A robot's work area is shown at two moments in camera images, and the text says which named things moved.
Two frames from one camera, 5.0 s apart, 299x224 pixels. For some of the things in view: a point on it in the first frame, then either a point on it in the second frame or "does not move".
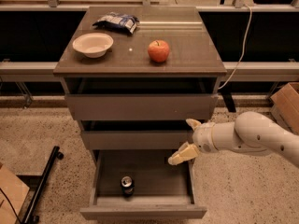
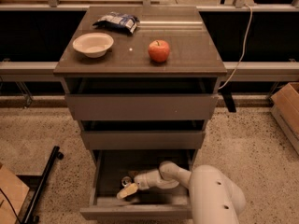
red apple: [158, 50] does not move
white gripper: [203, 136] to [146, 180]
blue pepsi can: [127, 186] does not move
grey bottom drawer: [162, 190] does not move
